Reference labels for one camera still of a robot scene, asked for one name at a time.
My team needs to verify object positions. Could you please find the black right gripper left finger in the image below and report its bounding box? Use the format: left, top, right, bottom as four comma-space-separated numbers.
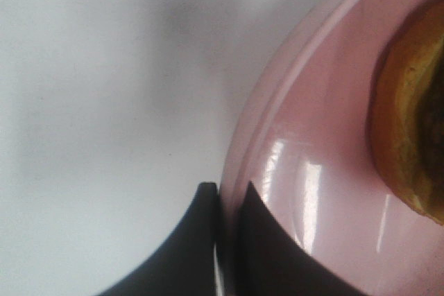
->
102, 182, 217, 295

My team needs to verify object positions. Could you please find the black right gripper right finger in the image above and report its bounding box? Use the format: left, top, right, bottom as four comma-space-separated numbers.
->
235, 183, 350, 295

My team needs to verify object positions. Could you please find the pink round plate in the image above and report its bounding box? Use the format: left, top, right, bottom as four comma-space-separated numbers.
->
218, 0, 443, 295

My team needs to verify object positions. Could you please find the burger with lettuce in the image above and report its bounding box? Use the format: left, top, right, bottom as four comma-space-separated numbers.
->
370, 2, 443, 225

